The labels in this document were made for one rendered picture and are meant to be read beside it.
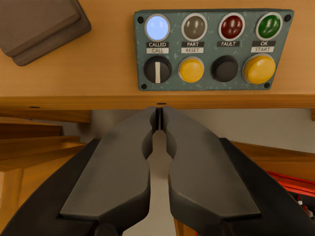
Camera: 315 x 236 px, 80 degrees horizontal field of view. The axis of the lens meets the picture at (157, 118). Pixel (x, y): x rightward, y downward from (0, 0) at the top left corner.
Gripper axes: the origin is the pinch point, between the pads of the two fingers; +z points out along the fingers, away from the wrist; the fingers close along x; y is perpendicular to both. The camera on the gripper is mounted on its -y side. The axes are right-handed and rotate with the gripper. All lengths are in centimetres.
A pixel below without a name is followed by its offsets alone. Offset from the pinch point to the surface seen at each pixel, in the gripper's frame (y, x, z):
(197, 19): -4.7, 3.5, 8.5
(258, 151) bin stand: 36, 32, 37
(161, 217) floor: 100, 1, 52
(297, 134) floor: 61, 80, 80
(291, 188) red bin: 10.8, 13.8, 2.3
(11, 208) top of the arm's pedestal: 20.6, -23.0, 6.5
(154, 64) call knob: -0.8, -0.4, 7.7
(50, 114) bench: 30, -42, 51
